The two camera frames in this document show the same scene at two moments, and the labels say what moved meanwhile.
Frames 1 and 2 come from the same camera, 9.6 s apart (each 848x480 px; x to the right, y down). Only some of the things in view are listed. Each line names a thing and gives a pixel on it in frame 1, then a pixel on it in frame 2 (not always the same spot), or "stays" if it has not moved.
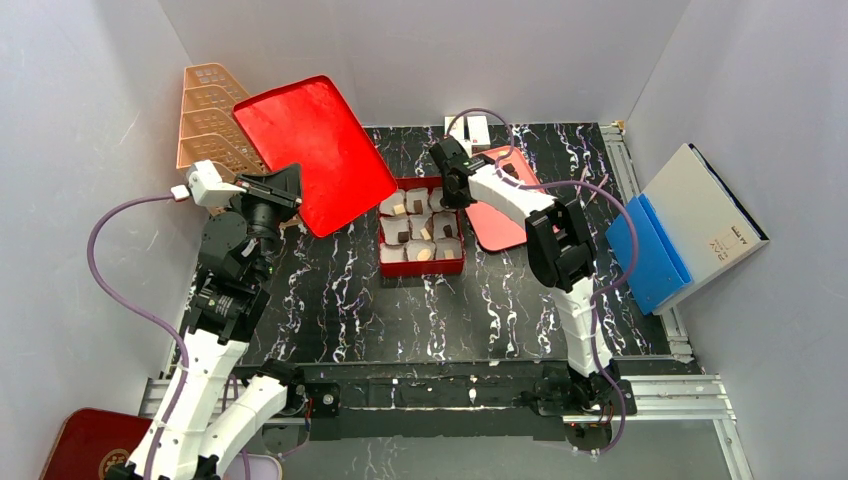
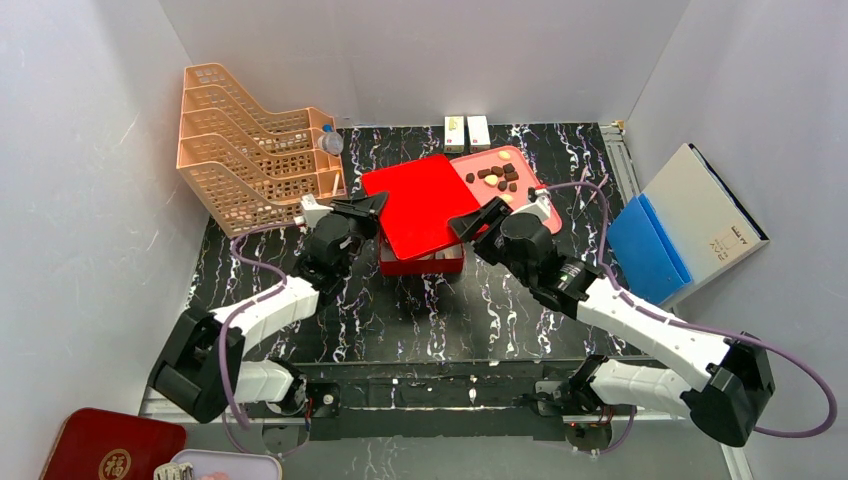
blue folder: x=660 y=271 stays
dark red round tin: x=90 y=440 stays
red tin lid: x=308 y=123 to x=424 y=195
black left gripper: x=269 y=195 to x=357 y=214
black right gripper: x=454 y=187 to x=490 y=225
